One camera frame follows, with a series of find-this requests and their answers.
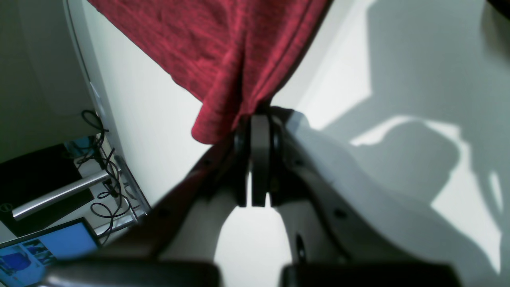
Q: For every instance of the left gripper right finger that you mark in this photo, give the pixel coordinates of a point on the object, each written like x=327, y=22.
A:
x=344, y=230

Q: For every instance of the silver metal bar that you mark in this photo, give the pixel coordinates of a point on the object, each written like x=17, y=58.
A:
x=59, y=194

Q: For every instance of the dark red long-sleeve shirt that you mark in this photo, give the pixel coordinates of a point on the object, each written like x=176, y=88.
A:
x=232, y=55

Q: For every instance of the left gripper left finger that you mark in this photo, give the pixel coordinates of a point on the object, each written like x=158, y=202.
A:
x=175, y=244

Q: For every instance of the blue monitor screen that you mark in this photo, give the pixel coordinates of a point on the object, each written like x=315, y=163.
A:
x=23, y=261

